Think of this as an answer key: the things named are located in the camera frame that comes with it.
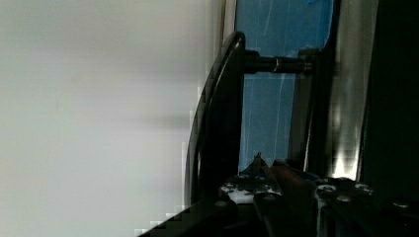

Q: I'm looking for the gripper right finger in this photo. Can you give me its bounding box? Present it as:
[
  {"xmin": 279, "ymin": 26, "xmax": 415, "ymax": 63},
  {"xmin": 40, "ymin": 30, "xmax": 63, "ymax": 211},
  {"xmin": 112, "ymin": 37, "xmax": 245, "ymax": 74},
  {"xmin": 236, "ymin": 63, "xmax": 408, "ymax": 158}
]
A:
[{"xmin": 270, "ymin": 160, "xmax": 316, "ymax": 217}]

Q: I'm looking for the silver black toaster oven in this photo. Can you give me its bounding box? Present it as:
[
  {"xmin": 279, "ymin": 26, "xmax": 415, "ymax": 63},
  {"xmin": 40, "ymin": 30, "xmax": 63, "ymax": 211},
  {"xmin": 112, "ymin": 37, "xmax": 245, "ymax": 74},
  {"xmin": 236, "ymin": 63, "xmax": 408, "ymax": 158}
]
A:
[{"xmin": 183, "ymin": 0, "xmax": 419, "ymax": 206}]

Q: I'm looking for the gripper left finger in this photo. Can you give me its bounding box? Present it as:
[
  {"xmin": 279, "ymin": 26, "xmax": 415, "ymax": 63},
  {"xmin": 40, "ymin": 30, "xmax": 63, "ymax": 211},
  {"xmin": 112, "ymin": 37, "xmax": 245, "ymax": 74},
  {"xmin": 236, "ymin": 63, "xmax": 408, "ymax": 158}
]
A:
[{"xmin": 239, "ymin": 152, "xmax": 276, "ymax": 182}]

